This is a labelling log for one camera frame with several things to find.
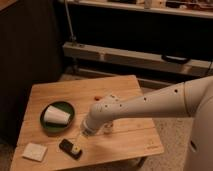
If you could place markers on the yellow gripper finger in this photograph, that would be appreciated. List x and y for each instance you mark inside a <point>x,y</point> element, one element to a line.
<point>76,147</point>

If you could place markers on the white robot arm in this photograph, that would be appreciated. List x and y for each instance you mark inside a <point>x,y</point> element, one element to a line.
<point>190,99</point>

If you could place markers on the white sponge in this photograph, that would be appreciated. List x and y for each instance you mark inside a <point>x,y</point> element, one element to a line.
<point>34,152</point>

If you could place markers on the green plate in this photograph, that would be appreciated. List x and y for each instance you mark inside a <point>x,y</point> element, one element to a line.
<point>52,128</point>

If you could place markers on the white paper cup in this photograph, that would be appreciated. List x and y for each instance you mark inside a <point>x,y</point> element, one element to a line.
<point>55,115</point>

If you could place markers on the grey baseboard heater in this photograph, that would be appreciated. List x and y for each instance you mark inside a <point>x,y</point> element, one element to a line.
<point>136,59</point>

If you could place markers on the metal pole stand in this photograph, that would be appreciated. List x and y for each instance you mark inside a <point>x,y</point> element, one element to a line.
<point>72,36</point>

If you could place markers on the white wall shelf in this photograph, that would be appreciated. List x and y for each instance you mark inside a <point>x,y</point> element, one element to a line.
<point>132,7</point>

